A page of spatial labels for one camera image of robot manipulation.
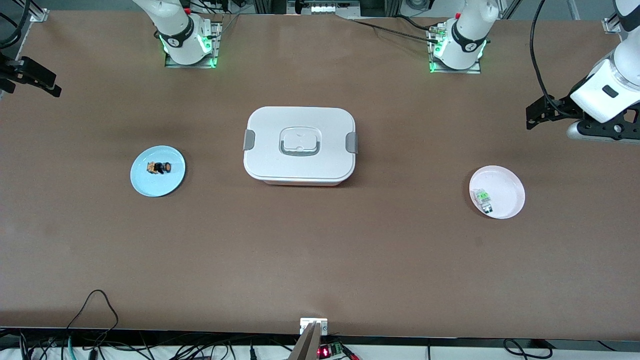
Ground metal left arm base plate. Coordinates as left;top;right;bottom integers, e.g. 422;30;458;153
427;24;484;75

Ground black device with white ports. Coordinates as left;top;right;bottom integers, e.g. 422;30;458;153
287;0;362;16

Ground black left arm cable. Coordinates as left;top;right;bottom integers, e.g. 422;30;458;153
528;0;569;119

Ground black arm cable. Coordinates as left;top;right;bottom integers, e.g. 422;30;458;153
528;0;569;119
0;0;32;51

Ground thin black looped cable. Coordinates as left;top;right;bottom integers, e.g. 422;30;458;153
66;289;120;347

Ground front camera mount bracket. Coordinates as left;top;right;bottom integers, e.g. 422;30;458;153
289;318;329;360

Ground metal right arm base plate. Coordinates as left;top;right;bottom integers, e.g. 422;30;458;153
164;19;224;69

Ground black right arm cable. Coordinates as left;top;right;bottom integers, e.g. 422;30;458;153
0;0;32;51

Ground black coiled cable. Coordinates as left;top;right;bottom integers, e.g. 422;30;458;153
502;338;552;359

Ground long black table cable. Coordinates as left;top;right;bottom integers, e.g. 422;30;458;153
347;16;443;45

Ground short black table cable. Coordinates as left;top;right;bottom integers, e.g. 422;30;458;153
394;15;441;33

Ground pink round plate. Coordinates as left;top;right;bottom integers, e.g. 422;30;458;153
468;165;526;220

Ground green and clear switch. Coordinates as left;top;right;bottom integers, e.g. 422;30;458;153
474;188;494;214

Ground circuit board with red display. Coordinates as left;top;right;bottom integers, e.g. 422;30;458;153
318;342;347;359

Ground light blue round plate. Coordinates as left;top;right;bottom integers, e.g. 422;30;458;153
130;145;186;198

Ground white lidded box grey latches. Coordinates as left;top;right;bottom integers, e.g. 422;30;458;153
242;106;359;187

